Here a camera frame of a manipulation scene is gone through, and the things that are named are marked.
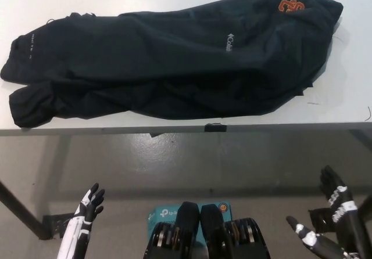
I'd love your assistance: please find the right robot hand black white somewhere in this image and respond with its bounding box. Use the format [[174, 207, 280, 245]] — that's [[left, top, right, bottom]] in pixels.
[[286, 165, 363, 259]]

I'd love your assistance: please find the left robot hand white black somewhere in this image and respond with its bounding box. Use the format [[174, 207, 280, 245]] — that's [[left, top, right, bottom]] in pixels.
[[56, 182, 106, 259]]

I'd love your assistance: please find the teal tp-link box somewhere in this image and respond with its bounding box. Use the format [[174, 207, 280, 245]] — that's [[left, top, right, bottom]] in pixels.
[[146, 202, 233, 251]]

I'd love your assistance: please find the black Columbia jacket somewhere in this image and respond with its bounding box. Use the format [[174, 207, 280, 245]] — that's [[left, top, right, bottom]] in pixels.
[[0, 0, 345, 129]]

